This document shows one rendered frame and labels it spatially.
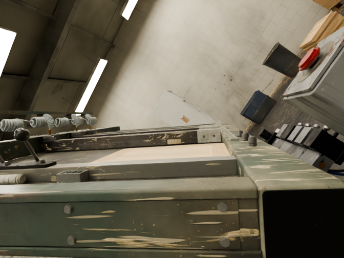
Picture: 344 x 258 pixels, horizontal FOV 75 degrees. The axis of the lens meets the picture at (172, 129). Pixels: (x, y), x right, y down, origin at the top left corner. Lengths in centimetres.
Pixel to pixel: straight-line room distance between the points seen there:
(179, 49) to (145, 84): 131
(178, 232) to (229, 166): 27
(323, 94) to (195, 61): 580
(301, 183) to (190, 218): 16
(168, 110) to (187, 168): 417
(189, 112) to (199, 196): 434
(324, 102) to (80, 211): 39
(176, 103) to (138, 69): 212
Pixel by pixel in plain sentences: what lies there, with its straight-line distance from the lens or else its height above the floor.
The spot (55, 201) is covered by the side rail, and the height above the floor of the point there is 115.
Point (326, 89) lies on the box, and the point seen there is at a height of 91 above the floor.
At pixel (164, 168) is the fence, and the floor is 104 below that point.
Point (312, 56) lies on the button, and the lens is 40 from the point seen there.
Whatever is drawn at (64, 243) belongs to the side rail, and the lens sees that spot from 45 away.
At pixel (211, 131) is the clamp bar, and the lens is 124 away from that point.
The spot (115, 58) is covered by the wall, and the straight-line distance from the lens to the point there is 675.
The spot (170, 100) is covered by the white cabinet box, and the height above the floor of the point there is 185.
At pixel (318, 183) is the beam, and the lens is 37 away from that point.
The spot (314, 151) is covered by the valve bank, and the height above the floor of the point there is 74.
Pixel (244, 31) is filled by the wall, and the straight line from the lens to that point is 622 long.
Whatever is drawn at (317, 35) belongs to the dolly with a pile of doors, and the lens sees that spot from 380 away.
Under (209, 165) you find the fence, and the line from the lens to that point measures 58.
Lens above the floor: 102
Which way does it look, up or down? 6 degrees up
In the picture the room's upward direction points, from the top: 57 degrees counter-clockwise
